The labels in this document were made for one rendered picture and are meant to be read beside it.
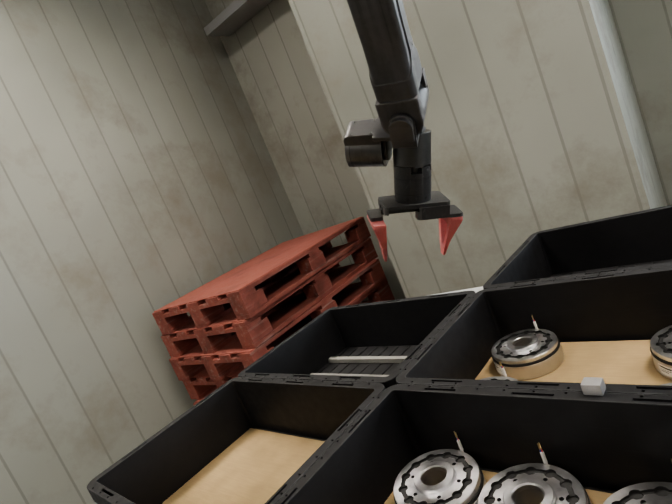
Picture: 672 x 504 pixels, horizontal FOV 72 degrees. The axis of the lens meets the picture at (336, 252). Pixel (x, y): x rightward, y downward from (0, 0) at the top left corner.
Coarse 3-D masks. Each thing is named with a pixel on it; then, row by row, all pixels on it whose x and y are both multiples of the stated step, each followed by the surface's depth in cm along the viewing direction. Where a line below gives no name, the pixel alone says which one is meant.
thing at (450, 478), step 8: (432, 464) 54; (440, 464) 53; (448, 464) 53; (416, 472) 54; (424, 472) 53; (448, 472) 52; (416, 480) 52; (448, 480) 50; (416, 488) 52; (424, 488) 51; (432, 488) 50; (440, 488) 50; (448, 488) 50
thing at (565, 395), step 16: (400, 384) 62; (384, 400) 60; (512, 400) 50; (528, 400) 48; (544, 400) 47; (560, 400) 46; (576, 400) 45; (592, 400) 44; (608, 400) 43; (624, 400) 42; (640, 400) 42; (656, 400) 41; (368, 416) 57; (352, 432) 55; (336, 448) 53; (320, 464) 52; (304, 480) 50; (288, 496) 49
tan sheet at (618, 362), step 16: (576, 352) 71; (592, 352) 69; (608, 352) 68; (624, 352) 66; (640, 352) 65; (560, 368) 69; (576, 368) 67; (592, 368) 66; (608, 368) 64; (624, 368) 63; (640, 368) 62; (640, 384) 59; (656, 384) 57
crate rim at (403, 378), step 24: (504, 288) 80; (528, 288) 76; (432, 384) 59; (456, 384) 56; (480, 384) 54; (504, 384) 52; (528, 384) 51; (552, 384) 49; (576, 384) 47; (624, 384) 44
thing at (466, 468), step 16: (416, 464) 56; (464, 464) 53; (400, 480) 54; (464, 480) 51; (480, 480) 50; (400, 496) 52; (416, 496) 51; (432, 496) 50; (448, 496) 49; (464, 496) 48
